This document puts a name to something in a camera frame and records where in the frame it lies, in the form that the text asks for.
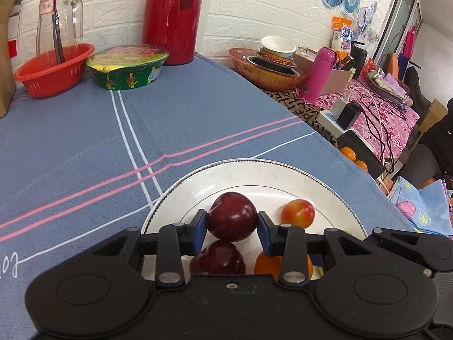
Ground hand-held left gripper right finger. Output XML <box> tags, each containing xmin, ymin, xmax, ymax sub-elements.
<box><xmin>258</xmin><ymin>211</ymin><xmax>369</xmax><ymax>286</ymax></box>

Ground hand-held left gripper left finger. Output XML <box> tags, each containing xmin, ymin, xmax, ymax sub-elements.
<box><xmin>92</xmin><ymin>209</ymin><xmax>208</xmax><ymax>289</ymax></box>

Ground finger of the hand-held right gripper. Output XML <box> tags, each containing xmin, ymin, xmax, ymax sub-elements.
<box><xmin>366</xmin><ymin>227</ymin><xmax>434</xmax><ymax>277</ymax></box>

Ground dark red plum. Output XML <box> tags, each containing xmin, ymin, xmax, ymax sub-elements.
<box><xmin>206</xmin><ymin>192</ymin><xmax>258</xmax><ymax>242</ymax></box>
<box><xmin>189</xmin><ymin>240</ymin><xmax>246</xmax><ymax>276</ymax></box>

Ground red yellow plum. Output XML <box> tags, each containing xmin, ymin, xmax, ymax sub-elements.
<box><xmin>280</xmin><ymin>199</ymin><xmax>315</xmax><ymax>230</ymax></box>

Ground white blue-rimmed plate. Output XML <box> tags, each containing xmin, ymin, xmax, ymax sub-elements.
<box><xmin>141</xmin><ymin>159</ymin><xmax>367</xmax><ymax>277</ymax></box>

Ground light blue cartoon cloth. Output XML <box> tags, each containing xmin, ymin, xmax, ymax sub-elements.
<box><xmin>391</xmin><ymin>177</ymin><xmax>453</xmax><ymax>236</ymax></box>

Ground black flat box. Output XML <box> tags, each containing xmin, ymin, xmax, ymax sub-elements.
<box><xmin>336</xmin><ymin>130</ymin><xmax>384</xmax><ymax>179</ymax></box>

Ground dark chair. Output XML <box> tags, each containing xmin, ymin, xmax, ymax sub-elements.
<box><xmin>400</xmin><ymin>95</ymin><xmax>453</xmax><ymax>188</ymax></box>

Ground pink patterned cloth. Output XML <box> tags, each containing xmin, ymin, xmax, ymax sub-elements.
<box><xmin>311</xmin><ymin>78</ymin><xmax>420</xmax><ymax>178</ymax></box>

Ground white power strip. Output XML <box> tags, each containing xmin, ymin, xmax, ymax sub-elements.
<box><xmin>317</xmin><ymin>110</ymin><xmax>354</xmax><ymax>139</ymax></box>

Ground brown black patterned cloth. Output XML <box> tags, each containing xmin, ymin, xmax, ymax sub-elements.
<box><xmin>264</xmin><ymin>87</ymin><xmax>340</xmax><ymax>146</ymax></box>

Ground small brown cardboard box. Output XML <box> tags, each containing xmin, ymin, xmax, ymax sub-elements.
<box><xmin>418</xmin><ymin>98</ymin><xmax>448</xmax><ymax>131</ymax></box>

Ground black charger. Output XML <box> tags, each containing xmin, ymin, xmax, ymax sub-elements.
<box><xmin>336</xmin><ymin>101</ymin><xmax>362</xmax><ymax>130</ymax></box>

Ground white charger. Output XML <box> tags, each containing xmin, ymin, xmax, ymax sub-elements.
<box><xmin>333</xmin><ymin>90</ymin><xmax>354</xmax><ymax>117</ymax></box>

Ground amber glass bowl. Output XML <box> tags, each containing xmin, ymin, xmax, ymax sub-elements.
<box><xmin>229</xmin><ymin>48</ymin><xmax>309</xmax><ymax>91</ymax></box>

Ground stack of folded cloths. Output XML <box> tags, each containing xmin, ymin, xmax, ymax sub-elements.
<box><xmin>366</xmin><ymin>67</ymin><xmax>413</xmax><ymax>109</ymax></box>

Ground blue plaid tablecloth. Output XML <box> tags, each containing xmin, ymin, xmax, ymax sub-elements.
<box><xmin>0</xmin><ymin>52</ymin><xmax>418</xmax><ymax>340</ymax></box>

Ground pink thermos bottle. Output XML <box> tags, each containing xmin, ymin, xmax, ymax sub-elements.
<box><xmin>304</xmin><ymin>47</ymin><xmax>337</xmax><ymax>103</ymax></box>

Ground open pale cardboard box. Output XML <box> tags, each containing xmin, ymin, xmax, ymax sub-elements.
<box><xmin>294</xmin><ymin>51</ymin><xmax>356</xmax><ymax>94</ymax></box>

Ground green instant noodle bowl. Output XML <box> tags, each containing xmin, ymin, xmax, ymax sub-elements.
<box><xmin>86</xmin><ymin>44</ymin><xmax>170</xmax><ymax>91</ymax></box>

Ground patterned stacked bowl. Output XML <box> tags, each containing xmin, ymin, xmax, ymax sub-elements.
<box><xmin>255</xmin><ymin>50</ymin><xmax>300</xmax><ymax>69</ymax></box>

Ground red thermos jug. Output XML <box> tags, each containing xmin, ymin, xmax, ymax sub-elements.
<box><xmin>143</xmin><ymin>0</ymin><xmax>204</xmax><ymax>66</ymax></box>

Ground orange white snack packet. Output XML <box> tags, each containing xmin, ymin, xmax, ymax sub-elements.
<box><xmin>331</xmin><ymin>16</ymin><xmax>354</xmax><ymax>59</ymax></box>

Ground red plastic basket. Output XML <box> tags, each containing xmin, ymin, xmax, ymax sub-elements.
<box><xmin>14</xmin><ymin>43</ymin><xmax>95</xmax><ymax>99</ymax></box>

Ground blue white paper decorations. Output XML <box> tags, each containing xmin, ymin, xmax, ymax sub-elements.
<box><xmin>357</xmin><ymin>0</ymin><xmax>379</xmax><ymax>43</ymax></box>

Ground dark metal utensil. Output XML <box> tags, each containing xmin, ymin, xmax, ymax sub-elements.
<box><xmin>52</xmin><ymin>0</ymin><xmax>65</xmax><ymax>64</ymax></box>

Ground glass pitcher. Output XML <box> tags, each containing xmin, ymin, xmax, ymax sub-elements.
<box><xmin>36</xmin><ymin>0</ymin><xmax>84</xmax><ymax>57</ymax></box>

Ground black cables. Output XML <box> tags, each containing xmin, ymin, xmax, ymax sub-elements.
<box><xmin>357</xmin><ymin>92</ymin><xmax>397</xmax><ymax>174</ymax></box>

